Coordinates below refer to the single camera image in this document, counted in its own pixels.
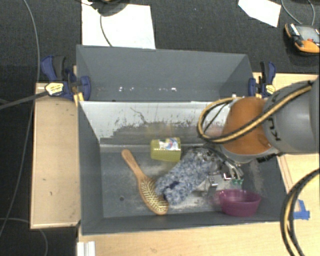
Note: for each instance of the grey metal bin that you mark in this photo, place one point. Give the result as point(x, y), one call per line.
point(125, 180)

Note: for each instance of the pale wood board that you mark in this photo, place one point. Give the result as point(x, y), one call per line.
point(55, 160)

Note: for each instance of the purple bowl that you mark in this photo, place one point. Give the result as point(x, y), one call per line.
point(240, 203)

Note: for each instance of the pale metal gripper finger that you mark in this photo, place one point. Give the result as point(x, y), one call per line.
point(203, 187)
point(212, 190)

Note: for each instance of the blue fluffy cloth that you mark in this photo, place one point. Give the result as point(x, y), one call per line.
point(185, 175)

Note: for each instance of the wooden hairbrush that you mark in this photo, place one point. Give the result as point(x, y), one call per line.
point(150, 192)

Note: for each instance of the yellow-green box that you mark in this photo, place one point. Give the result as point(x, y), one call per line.
point(165, 152)

